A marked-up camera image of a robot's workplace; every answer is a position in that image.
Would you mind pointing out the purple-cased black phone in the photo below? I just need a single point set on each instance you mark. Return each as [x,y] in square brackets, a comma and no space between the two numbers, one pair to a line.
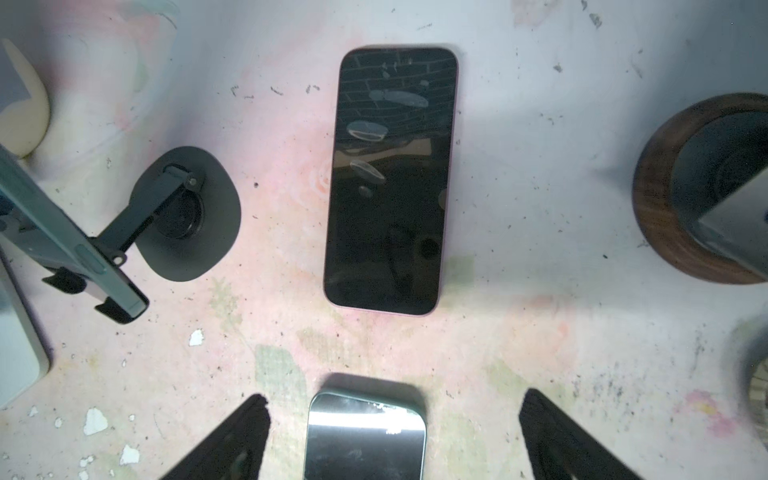
[389,178]

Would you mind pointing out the teal-edged phone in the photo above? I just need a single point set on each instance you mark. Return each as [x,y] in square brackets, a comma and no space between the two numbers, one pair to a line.
[76,262]

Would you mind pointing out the wooden base metal stand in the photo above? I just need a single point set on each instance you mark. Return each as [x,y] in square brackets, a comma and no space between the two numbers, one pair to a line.
[700,190]

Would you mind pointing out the map-patterned pouch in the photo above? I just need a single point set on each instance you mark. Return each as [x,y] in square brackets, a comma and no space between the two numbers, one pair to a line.
[757,392]

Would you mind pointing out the lavender mug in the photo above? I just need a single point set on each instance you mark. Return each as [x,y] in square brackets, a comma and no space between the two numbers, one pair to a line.
[25,105]

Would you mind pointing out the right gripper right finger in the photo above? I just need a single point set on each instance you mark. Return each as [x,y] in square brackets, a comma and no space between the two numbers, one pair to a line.
[558,448]

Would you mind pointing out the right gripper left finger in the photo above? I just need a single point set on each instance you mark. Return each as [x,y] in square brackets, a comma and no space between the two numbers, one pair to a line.
[234,450]

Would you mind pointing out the white stand back left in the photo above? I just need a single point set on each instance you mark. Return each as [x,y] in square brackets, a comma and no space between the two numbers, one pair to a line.
[24,360]

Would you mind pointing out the black round stand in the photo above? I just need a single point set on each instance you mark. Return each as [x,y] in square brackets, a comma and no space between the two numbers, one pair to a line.
[183,215]

